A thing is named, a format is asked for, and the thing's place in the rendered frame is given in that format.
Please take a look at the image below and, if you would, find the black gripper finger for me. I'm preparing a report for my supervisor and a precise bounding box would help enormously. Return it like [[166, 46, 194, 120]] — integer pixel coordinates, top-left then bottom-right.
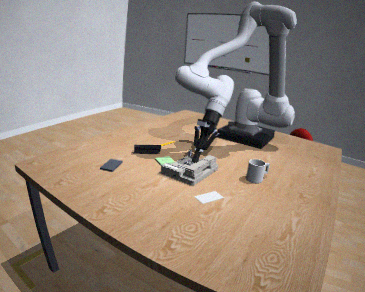
[[193, 127, 219, 163], [192, 126, 205, 162]]

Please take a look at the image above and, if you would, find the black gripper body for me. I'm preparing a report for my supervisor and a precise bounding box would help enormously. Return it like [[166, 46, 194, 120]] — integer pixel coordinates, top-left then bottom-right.
[[203, 110, 220, 135]]

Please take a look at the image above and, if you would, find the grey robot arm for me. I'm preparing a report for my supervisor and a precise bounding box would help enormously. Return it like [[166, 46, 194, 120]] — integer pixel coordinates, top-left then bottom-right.
[[175, 2, 297, 136]]

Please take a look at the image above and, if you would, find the light green sticky note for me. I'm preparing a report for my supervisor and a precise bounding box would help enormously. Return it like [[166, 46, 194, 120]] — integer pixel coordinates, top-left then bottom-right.
[[155, 156, 175, 165]]

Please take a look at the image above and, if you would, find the white rectangular sheet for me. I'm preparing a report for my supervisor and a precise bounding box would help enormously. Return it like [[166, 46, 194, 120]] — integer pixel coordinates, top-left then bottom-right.
[[194, 191, 222, 204]]

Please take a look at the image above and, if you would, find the grey mug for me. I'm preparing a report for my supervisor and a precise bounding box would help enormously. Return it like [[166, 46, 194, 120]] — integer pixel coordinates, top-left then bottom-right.
[[246, 159, 270, 183]]

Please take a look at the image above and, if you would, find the grey telephone handset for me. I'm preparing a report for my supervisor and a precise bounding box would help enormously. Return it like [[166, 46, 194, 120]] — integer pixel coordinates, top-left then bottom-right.
[[185, 155, 216, 176]]

